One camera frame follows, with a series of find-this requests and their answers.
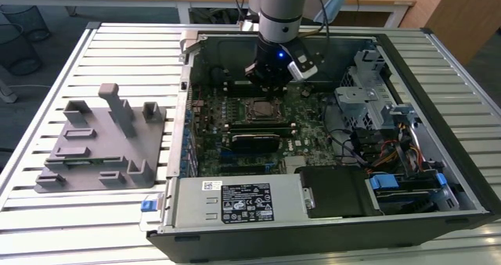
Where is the orange wire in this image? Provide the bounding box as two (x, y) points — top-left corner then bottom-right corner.
(407, 146), (427, 172)

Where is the black wire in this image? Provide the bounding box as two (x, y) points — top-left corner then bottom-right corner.
(324, 93), (372, 168)

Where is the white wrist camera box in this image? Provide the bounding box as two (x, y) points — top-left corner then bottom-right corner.
(286, 40), (326, 81)

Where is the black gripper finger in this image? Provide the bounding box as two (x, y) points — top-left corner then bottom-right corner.
(258, 84), (289, 101)

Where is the wooden cabinet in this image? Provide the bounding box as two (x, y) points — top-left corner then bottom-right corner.
(399, 0), (501, 66)

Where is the silver power supply box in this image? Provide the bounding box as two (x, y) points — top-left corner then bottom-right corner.
(163, 176), (310, 229)

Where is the silver square CPU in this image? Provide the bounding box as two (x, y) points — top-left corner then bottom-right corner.
(253, 101), (276, 117)

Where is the metal socket cover frame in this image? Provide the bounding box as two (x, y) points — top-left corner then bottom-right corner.
(245, 98), (284, 122)

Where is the black wire mesh bin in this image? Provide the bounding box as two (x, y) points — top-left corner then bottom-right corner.
(2, 5), (53, 42)
(0, 23), (45, 77)

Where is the black cable brass plug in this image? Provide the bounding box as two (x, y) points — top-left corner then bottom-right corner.
(300, 0), (334, 40)

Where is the black open PC case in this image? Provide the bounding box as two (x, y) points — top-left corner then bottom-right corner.
(139, 27), (501, 264)

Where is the white metal furniture foot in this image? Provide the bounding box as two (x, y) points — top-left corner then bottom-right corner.
(0, 80), (19, 103)

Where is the silver metal support bar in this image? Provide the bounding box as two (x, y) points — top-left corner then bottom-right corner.
(381, 103), (428, 175)

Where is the green motherboard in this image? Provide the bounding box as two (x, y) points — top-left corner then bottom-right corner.
(188, 83), (353, 178)

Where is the blue disk carrier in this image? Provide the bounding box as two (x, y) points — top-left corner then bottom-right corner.
(371, 174), (400, 194)

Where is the silver finned heatsink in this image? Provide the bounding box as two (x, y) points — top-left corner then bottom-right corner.
(284, 156), (309, 171)

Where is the grey plastic parts rack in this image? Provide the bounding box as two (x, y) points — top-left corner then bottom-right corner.
(34, 83), (167, 194)

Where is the silver metal drive cage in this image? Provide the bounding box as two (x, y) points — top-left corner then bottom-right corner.
(334, 49), (396, 131)

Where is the CPU socket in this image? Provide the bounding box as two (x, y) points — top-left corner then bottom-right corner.
(241, 97), (285, 124)

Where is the black rating label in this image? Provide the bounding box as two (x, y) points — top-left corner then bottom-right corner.
(221, 184), (276, 225)

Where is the small grey wrist box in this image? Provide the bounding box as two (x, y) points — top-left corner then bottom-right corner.
(240, 18), (261, 32)

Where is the yellow wire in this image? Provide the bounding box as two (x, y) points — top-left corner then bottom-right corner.
(371, 152), (399, 168)

